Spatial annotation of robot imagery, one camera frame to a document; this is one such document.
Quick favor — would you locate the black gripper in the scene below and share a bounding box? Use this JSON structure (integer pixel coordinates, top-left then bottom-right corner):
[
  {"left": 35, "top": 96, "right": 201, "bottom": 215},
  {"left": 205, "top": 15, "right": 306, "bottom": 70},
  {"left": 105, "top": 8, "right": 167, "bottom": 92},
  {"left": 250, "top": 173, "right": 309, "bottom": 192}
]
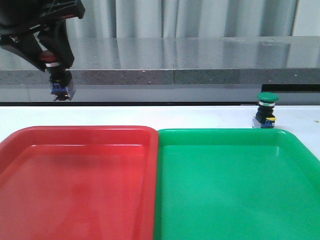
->
[{"left": 0, "top": 0, "right": 86, "bottom": 72}]

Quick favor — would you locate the red mushroom push button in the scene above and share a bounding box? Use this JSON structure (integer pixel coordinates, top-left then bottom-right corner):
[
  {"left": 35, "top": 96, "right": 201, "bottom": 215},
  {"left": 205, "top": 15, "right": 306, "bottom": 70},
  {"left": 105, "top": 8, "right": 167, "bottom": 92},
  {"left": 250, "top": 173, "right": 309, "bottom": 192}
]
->
[{"left": 40, "top": 50, "right": 76, "bottom": 101}]

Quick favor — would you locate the white pleated curtain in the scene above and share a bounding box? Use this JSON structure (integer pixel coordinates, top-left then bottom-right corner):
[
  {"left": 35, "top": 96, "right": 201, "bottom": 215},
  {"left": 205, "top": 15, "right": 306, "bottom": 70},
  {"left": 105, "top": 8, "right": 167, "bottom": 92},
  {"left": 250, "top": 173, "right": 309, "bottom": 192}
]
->
[{"left": 67, "top": 0, "right": 298, "bottom": 38}]

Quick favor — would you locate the red plastic tray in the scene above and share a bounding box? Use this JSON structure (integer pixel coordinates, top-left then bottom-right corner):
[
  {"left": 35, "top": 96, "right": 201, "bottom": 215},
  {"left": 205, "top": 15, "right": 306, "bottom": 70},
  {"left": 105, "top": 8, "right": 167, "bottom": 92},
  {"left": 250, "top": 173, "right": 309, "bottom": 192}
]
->
[{"left": 0, "top": 126, "right": 159, "bottom": 240}]

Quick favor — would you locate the grey granite counter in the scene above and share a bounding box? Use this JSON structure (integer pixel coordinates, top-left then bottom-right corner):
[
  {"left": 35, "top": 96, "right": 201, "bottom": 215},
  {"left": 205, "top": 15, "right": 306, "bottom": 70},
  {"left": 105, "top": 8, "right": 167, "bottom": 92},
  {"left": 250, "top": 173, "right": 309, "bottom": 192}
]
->
[{"left": 0, "top": 36, "right": 320, "bottom": 104}]

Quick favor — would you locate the green plastic tray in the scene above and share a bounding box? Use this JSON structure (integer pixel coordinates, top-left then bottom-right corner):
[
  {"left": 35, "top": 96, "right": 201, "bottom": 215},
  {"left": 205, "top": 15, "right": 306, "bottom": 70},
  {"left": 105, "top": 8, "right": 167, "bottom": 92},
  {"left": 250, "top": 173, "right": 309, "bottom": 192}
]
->
[{"left": 153, "top": 129, "right": 320, "bottom": 240}]

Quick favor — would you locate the green mushroom push button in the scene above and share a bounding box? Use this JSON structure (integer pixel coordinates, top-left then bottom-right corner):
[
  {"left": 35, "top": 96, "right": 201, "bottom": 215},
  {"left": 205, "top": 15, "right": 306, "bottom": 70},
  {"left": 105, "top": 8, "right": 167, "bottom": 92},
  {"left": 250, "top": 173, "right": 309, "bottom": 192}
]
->
[{"left": 252, "top": 92, "right": 279, "bottom": 129}]

